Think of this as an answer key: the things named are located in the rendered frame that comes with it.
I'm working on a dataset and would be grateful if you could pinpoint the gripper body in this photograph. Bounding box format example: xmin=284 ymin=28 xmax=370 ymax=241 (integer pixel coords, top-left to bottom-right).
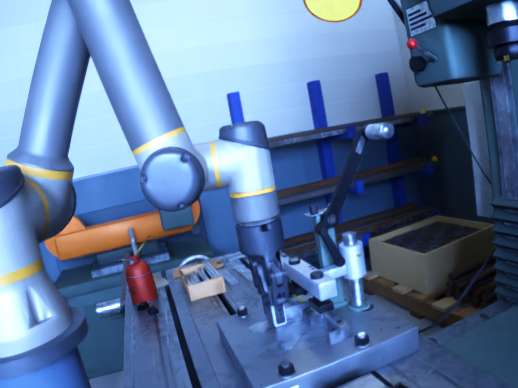
xmin=236 ymin=218 xmax=285 ymax=259

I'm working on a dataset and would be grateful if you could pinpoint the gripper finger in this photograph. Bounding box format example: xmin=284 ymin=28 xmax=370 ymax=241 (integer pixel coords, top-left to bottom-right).
xmin=268 ymin=258 xmax=291 ymax=329
xmin=246 ymin=255 xmax=273 ymax=315

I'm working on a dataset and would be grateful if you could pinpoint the black clamp shoe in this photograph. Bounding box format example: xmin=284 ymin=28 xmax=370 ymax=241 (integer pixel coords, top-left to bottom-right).
xmin=308 ymin=298 xmax=338 ymax=315

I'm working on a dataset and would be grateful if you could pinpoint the grey steel blank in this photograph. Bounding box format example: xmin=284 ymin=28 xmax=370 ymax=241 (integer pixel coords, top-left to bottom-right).
xmin=326 ymin=322 xmax=352 ymax=346

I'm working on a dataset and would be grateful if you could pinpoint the black hand lever grey knob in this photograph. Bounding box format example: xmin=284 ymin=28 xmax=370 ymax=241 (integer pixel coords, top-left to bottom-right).
xmin=315 ymin=122 xmax=396 ymax=269

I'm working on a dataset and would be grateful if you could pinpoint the orange box of steel parts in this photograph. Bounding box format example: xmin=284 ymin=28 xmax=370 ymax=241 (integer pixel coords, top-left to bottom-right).
xmin=173 ymin=259 xmax=228 ymax=303

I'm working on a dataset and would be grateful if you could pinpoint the red oil can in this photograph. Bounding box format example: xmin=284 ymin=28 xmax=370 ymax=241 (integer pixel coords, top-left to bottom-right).
xmin=124 ymin=227 xmax=159 ymax=307

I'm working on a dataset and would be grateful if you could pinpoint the grey slotted machine table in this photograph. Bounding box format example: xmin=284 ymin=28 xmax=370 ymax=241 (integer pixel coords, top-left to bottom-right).
xmin=121 ymin=250 xmax=518 ymax=388

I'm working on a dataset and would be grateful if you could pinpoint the wooden pallet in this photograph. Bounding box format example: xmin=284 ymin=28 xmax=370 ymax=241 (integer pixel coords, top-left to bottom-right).
xmin=363 ymin=258 xmax=500 ymax=328

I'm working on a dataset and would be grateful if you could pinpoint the blue bar stock rack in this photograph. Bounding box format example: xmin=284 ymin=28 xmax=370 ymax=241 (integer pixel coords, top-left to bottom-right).
xmin=226 ymin=72 xmax=441 ymax=249

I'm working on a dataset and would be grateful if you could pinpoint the beige box with dark contents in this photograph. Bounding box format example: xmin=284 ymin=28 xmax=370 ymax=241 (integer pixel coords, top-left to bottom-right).
xmin=367 ymin=215 xmax=496 ymax=295

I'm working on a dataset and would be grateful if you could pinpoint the green drill press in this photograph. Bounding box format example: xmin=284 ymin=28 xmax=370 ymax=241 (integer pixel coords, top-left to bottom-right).
xmin=387 ymin=0 xmax=518 ymax=310

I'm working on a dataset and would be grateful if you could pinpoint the green lever bracket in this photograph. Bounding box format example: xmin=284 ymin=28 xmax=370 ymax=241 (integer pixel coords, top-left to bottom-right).
xmin=305 ymin=210 xmax=345 ymax=271

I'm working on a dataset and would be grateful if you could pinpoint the grey steel fixture base plate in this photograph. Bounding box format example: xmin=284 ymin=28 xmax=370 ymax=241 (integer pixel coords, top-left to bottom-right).
xmin=217 ymin=298 xmax=420 ymax=388

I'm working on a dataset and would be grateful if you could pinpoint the white and steel post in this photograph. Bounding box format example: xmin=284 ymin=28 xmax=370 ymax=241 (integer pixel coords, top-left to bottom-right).
xmin=338 ymin=230 xmax=370 ymax=313

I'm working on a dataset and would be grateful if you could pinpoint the silver crank handle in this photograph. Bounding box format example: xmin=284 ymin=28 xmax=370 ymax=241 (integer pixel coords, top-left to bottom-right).
xmin=95 ymin=298 xmax=126 ymax=319

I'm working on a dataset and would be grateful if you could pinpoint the black cable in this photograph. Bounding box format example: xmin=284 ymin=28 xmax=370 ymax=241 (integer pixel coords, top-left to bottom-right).
xmin=433 ymin=83 xmax=494 ymax=188

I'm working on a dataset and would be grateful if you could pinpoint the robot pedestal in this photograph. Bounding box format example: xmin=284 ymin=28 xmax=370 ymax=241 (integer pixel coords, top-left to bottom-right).
xmin=0 ymin=346 xmax=91 ymax=388

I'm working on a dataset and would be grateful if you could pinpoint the yellow round wall sign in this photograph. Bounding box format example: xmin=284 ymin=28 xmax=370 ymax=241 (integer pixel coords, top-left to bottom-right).
xmin=302 ymin=0 xmax=364 ymax=24

